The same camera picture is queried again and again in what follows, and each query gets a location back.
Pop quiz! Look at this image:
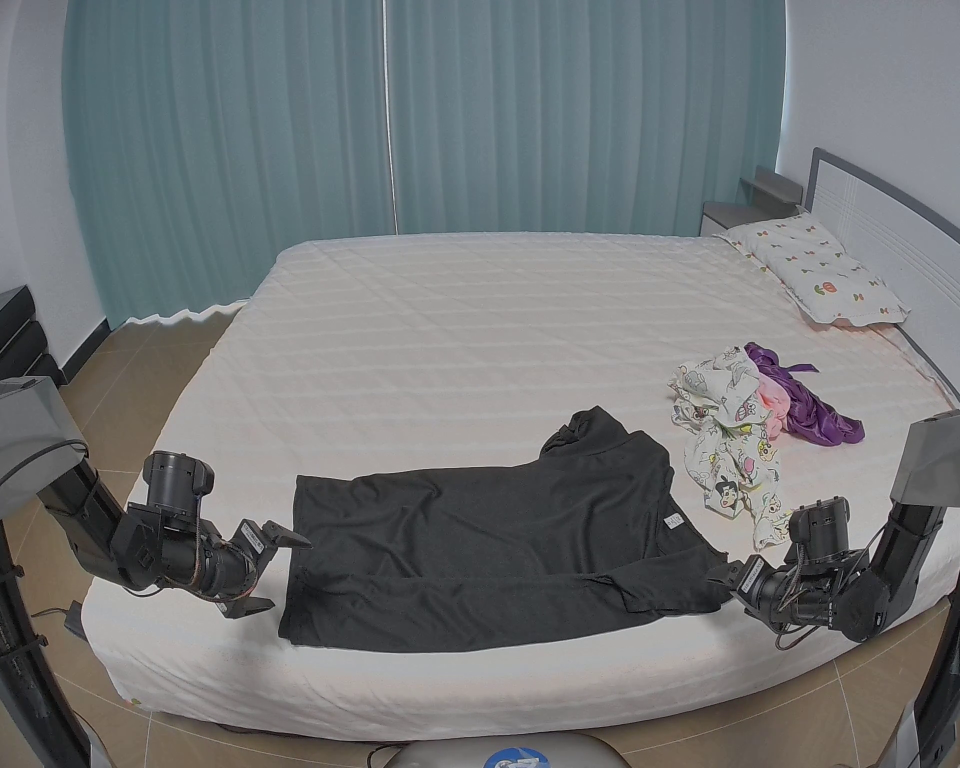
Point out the purple garment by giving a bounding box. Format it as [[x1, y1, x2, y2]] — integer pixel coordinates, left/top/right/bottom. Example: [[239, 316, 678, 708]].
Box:
[[744, 341, 866, 449]]

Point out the blue-green curtain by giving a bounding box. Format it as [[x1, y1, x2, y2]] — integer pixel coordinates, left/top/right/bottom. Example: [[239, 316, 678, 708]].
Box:
[[386, 0, 789, 240], [60, 0, 395, 330]]

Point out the pink garment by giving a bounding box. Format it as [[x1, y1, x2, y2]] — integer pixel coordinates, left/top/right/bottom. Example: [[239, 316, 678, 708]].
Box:
[[753, 375, 792, 440]]

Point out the bed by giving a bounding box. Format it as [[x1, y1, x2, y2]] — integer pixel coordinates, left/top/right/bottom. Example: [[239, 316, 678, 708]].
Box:
[[81, 146, 960, 744]]

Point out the black T-shirt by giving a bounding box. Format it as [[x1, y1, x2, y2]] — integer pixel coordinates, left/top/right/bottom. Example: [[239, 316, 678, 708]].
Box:
[[277, 405, 732, 654]]

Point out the white printed pillow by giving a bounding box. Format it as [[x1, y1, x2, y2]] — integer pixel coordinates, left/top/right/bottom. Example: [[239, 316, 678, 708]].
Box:
[[712, 211, 912, 330]]

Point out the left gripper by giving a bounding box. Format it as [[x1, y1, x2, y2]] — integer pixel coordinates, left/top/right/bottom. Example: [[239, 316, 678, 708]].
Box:
[[186, 516, 313, 622]]

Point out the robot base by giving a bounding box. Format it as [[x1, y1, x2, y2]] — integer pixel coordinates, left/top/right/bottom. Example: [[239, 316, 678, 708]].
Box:
[[375, 735, 627, 768]]

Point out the grey bedside table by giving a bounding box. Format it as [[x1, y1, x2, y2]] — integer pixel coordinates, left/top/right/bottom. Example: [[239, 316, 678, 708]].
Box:
[[701, 166, 805, 237]]

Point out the black chest of drawers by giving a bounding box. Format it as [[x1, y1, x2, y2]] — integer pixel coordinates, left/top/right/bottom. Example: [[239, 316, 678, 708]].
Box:
[[0, 285, 61, 391]]

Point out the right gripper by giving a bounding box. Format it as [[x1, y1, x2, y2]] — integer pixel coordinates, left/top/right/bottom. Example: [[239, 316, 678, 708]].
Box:
[[705, 555, 801, 629]]

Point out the white printed pyjama top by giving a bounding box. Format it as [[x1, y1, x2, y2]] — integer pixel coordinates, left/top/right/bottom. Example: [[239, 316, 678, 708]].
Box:
[[667, 346, 796, 552]]

